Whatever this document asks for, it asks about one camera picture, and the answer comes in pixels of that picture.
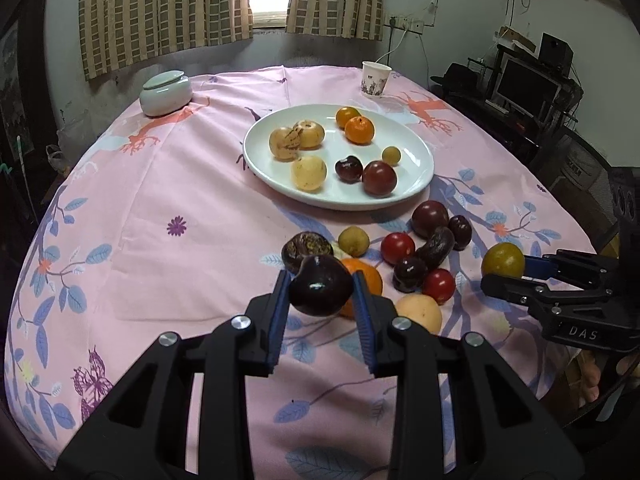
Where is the small orange left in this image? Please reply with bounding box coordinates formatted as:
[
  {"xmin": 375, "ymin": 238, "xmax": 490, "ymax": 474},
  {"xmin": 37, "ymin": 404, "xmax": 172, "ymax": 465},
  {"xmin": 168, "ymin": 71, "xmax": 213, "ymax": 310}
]
[{"xmin": 335, "ymin": 106, "xmax": 360, "ymax": 130}]

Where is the yellow pepino melon with stem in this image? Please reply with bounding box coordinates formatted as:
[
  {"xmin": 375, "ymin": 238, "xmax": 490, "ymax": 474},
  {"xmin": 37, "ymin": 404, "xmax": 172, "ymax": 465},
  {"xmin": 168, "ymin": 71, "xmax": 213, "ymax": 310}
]
[{"xmin": 293, "ymin": 119, "xmax": 326, "ymax": 151}]

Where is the dark red plum front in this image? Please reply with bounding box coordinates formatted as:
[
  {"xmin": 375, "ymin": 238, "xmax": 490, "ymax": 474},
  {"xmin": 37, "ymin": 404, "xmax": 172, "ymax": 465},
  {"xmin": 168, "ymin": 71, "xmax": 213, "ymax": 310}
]
[{"xmin": 334, "ymin": 155, "xmax": 363, "ymax": 184}]

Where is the dark cherry plum small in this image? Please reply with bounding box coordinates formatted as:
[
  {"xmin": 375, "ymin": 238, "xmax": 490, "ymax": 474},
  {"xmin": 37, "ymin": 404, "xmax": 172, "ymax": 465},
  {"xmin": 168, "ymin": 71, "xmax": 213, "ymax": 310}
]
[{"xmin": 447, "ymin": 214, "xmax": 473, "ymax": 252}]

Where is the plain yellow pepino melon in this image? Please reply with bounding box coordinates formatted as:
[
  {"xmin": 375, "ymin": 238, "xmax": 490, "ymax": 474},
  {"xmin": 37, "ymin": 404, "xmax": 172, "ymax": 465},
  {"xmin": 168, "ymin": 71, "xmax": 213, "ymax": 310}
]
[{"xmin": 291, "ymin": 155, "xmax": 326, "ymax": 192}]

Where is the green-yellow tomato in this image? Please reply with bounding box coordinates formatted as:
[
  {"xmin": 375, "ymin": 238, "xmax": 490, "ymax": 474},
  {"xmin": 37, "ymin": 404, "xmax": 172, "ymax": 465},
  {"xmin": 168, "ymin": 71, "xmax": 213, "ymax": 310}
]
[{"xmin": 480, "ymin": 242, "xmax": 526, "ymax": 278}]

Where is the wall power socket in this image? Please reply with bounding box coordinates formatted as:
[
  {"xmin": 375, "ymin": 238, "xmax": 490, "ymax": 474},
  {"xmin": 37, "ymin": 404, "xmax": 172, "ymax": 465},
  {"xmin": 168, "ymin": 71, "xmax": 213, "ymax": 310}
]
[{"xmin": 385, "ymin": 16, "xmax": 425, "ymax": 36}]

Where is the white ceramic lidded jar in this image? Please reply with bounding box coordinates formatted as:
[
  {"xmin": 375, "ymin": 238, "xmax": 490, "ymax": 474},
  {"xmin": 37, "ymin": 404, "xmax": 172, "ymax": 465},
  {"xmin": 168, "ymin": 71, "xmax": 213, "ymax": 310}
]
[{"xmin": 139, "ymin": 70, "xmax": 193, "ymax": 117}]

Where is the striped pepino melon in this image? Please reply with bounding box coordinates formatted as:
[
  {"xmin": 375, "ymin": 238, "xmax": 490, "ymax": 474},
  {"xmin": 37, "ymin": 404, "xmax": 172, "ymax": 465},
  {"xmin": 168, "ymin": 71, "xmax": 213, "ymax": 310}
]
[{"xmin": 269, "ymin": 127, "xmax": 300, "ymax": 162}]

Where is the small orange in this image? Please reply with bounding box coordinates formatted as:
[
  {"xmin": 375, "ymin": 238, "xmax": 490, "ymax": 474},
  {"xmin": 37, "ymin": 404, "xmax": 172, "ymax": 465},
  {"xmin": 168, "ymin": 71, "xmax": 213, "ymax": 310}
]
[
  {"xmin": 344, "ymin": 116, "xmax": 375, "ymax": 145},
  {"xmin": 335, "ymin": 106, "xmax": 360, "ymax": 130}
]

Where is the small orange right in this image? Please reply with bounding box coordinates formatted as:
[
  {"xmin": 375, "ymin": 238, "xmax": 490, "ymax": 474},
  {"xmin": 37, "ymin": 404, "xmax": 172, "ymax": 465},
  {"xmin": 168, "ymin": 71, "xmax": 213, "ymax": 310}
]
[{"xmin": 344, "ymin": 116, "xmax": 375, "ymax": 145}]

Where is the left striped curtain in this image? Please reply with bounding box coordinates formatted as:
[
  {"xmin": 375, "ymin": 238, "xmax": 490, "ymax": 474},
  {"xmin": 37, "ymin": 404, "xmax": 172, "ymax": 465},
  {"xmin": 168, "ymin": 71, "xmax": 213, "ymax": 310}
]
[{"xmin": 78, "ymin": 0, "xmax": 253, "ymax": 80}]

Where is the floral paper cup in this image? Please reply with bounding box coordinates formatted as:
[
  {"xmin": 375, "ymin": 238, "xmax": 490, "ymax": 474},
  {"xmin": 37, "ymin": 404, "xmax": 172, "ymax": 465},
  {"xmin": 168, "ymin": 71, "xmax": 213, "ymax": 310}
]
[{"xmin": 360, "ymin": 61, "xmax": 393, "ymax": 96}]

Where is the dark mottled passion fruit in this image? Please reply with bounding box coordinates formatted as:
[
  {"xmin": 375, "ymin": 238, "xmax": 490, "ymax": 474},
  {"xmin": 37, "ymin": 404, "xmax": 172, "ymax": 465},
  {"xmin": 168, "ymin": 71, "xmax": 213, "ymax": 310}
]
[{"xmin": 281, "ymin": 231, "xmax": 334, "ymax": 274}]

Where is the large orange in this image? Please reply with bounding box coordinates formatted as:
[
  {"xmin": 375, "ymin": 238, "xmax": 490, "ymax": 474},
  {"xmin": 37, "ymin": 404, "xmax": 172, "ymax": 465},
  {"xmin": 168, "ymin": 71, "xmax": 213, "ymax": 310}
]
[{"xmin": 340, "ymin": 258, "xmax": 384, "ymax": 318}]

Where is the yellow potato-like fruit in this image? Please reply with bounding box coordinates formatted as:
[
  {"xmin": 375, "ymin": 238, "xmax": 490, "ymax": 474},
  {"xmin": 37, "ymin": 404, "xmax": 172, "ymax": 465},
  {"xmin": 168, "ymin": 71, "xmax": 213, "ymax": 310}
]
[{"xmin": 395, "ymin": 294, "xmax": 442, "ymax": 335}]

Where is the black speaker box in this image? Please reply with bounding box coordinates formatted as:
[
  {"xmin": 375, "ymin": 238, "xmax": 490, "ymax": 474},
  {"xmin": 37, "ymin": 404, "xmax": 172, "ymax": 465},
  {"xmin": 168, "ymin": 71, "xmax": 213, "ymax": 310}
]
[{"xmin": 538, "ymin": 32, "xmax": 574, "ymax": 77}]

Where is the small yellow-green longan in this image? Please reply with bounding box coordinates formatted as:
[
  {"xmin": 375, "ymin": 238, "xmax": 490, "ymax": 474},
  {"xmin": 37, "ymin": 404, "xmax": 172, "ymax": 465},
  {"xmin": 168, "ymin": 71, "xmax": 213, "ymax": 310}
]
[{"xmin": 337, "ymin": 226, "xmax": 370, "ymax": 258}]

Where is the pink floral tablecloth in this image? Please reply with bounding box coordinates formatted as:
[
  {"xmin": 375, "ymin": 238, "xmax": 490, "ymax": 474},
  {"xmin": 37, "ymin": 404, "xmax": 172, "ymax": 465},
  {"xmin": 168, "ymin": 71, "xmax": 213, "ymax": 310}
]
[{"xmin": 3, "ymin": 66, "xmax": 591, "ymax": 466}]

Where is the white oval plate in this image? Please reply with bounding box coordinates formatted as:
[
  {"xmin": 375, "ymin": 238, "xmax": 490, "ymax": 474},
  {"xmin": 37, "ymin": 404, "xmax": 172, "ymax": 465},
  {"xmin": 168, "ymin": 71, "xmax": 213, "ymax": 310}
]
[{"xmin": 243, "ymin": 104, "xmax": 435, "ymax": 211}]

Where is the bright red tomato small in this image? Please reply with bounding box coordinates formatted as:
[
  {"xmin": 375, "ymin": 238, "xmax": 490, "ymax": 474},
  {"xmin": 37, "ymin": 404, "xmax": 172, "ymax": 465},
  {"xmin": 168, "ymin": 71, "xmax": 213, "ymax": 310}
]
[{"xmin": 421, "ymin": 269, "xmax": 457, "ymax": 304}]

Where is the small yellow fruit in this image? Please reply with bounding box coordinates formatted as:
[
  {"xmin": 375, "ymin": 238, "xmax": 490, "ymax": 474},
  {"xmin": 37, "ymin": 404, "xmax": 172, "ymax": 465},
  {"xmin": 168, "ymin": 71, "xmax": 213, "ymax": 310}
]
[{"xmin": 381, "ymin": 146, "xmax": 401, "ymax": 167}]

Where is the black computer monitor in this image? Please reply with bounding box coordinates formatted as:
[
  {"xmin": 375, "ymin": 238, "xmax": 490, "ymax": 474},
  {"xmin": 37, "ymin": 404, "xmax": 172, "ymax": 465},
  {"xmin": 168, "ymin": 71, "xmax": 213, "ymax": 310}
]
[{"xmin": 495, "ymin": 56, "xmax": 561, "ymax": 122}]

